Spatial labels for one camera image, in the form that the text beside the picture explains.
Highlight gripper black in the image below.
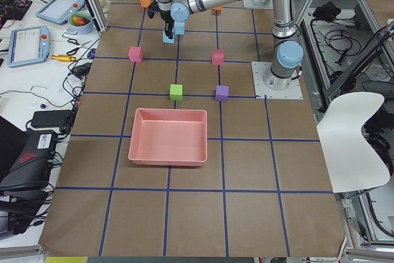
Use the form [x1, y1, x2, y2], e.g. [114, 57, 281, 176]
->
[147, 1, 159, 19]
[164, 17, 174, 39]

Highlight light blue block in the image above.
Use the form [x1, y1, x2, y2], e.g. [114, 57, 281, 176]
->
[163, 29, 175, 44]
[174, 22, 185, 36]

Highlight pink block left front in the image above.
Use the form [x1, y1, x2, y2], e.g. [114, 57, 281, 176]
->
[128, 46, 143, 62]

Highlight pink block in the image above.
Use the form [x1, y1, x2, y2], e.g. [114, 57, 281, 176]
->
[211, 49, 225, 65]
[128, 46, 143, 62]

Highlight orange block right back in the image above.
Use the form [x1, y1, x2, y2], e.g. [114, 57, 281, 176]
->
[211, 6, 222, 16]

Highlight pink block left back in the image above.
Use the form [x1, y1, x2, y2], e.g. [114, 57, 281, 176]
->
[211, 49, 225, 65]

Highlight green block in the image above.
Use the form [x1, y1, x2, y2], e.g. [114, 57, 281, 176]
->
[169, 84, 183, 101]

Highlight blue bowl with fruit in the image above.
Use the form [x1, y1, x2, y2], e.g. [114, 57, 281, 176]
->
[68, 11, 94, 34]

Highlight scissors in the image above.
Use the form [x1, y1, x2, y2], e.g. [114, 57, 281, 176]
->
[66, 41, 90, 56]

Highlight purple block left side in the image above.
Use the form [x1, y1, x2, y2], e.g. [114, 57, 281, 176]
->
[215, 85, 230, 102]

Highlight blue teach pendant far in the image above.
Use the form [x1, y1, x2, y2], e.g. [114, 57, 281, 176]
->
[35, 0, 85, 24]

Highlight blue teach pendant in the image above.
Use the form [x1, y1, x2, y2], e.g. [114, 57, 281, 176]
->
[35, 0, 85, 24]
[7, 25, 50, 68]

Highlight brass cylinder tool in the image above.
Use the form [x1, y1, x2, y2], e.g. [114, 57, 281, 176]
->
[51, 55, 76, 63]

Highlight pink tray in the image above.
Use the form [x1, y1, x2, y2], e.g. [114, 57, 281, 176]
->
[128, 108, 207, 167]

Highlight blue teach pendant near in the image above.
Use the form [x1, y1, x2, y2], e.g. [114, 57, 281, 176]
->
[7, 25, 50, 68]

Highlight black power adapter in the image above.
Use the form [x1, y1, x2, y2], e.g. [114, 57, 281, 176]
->
[31, 110, 71, 128]

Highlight black laptop bag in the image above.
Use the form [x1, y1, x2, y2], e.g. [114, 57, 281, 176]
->
[1, 117, 57, 200]

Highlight white chair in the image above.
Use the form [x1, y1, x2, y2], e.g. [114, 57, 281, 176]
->
[317, 92, 390, 193]

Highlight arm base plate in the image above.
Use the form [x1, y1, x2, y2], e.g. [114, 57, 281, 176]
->
[251, 62, 303, 100]
[243, 0, 273, 10]

